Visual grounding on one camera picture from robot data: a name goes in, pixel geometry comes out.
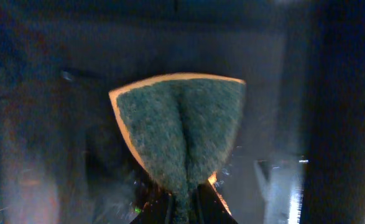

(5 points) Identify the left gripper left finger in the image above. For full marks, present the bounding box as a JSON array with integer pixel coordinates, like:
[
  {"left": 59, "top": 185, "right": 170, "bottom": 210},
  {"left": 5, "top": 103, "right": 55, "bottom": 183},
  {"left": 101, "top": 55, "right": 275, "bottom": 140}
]
[{"left": 130, "top": 188, "right": 175, "bottom": 224}]

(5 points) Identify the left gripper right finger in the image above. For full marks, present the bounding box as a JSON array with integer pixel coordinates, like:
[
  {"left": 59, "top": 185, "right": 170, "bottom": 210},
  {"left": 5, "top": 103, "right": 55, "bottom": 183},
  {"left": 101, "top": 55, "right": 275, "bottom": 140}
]
[{"left": 194, "top": 182, "right": 238, "bottom": 224}]

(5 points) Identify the green yellow sponge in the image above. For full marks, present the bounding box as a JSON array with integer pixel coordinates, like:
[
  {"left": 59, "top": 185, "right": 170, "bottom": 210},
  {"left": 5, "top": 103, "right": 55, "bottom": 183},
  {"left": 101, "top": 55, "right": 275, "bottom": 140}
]
[{"left": 109, "top": 73, "right": 246, "bottom": 223}]

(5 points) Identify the black rectangular tray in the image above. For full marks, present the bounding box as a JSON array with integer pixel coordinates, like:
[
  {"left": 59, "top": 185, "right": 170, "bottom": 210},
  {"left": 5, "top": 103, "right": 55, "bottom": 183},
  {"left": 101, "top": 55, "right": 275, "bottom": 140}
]
[{"left": 0, "top": 0, "right": 365, "bottom": 223}]

